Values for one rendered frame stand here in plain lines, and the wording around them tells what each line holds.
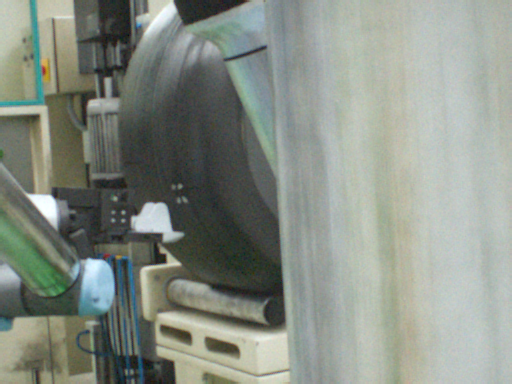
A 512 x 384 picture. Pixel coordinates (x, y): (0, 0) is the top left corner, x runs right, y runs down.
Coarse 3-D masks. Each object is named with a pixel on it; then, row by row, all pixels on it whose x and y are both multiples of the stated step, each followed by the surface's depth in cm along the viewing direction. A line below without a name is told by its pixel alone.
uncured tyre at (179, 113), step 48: (144, 48) 160; (192, 48) 147; (144, 96) 154; (192, 96) 145; (144, 144) 154; (192, 144) 146; (240, 144) 146; (144, 192) 159; (192, 192) 147; (240, 192) 147; (192, 240) 154; (240, 240) 149; (240, 288) 162
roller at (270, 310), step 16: (176, 288) 179; (192, 288) 174; (208, 288) 170; (224, 288) 167; (192, 304) 174; (208, 304) 168; (224, 304) 163; (240, 304) 159; (256, 304) 155; (272, 304) 153; (256, 320) 156; (272, 320) 153
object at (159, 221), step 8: (160, 208) 151; (152, 216) 150; (160, 216) 151; (168, 216) 152; (136, 224) 149; (144, 224) 149; (152, 224) 150; (160, 224) 151; (168, 224) 152; (168, 232) 151; (176, 232) 153; (168, 240) 151
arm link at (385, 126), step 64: (320, 0) 31; (384, 0) 30; (448, 0) 30; (320, 64) 31; (384, 64) 30; (448, 64) 30; (320, 128) 31; (384, 128) 30; (448, 128) 30; (320, 192) 31; (384, 192) 30; (448, 192) 30; (320, 256) 32; (384, 256) 31; (448, 256) 30; (320, 320) 32; (384, 320) 31; (448, 320) 31
